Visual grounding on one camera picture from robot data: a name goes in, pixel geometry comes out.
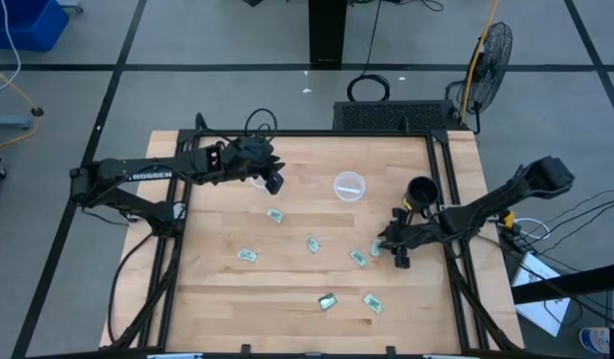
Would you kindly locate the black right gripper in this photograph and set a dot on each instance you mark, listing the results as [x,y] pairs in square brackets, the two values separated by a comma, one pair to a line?
[419,233]

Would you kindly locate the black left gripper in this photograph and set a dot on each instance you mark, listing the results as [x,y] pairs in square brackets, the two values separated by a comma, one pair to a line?
[247,157]

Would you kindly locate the green white sachet packet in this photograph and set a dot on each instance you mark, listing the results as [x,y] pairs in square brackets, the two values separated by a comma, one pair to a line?
[247,255]
[375,248]
[313,244]
[358,257]
[373,303]
[274,215]

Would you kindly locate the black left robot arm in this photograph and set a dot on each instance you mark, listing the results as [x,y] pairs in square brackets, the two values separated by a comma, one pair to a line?
[147,169]

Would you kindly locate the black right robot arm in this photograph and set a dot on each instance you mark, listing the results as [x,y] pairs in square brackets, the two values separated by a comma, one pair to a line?
[486,207]

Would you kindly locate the blue plastic bin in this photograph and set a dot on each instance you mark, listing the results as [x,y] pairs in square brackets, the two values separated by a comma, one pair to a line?
[25,22]

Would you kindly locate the black enamel mug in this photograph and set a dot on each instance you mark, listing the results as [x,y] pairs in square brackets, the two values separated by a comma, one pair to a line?
[422,192]

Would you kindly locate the clear round plastic container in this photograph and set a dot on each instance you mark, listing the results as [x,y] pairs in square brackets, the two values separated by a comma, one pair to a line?
[342,179]

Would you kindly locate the dark green sachet packet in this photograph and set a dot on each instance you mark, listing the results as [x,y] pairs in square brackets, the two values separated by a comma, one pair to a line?
[327,301]

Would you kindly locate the black perforated computer case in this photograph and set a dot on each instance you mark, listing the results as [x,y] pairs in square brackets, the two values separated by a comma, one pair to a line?
[394,115]

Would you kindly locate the white booklet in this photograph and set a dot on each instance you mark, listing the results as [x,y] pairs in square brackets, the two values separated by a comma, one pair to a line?
[538,299]

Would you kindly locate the black metal beam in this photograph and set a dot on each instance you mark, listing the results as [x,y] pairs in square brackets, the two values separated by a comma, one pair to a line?
[571,284]

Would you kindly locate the black floor fan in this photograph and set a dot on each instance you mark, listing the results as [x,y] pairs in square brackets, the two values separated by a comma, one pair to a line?
[490,65]

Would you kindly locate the blue white cup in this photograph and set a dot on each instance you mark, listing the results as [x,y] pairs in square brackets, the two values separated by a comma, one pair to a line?
[596,340]

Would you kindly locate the grey stand foot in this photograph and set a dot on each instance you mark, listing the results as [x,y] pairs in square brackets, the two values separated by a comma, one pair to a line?
[8,121]

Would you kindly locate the black aluminium table frame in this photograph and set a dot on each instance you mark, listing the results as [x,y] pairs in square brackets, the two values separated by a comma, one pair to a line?
[312,133]

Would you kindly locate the black upright post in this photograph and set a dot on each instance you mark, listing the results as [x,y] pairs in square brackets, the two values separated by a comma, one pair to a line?
[327,32]

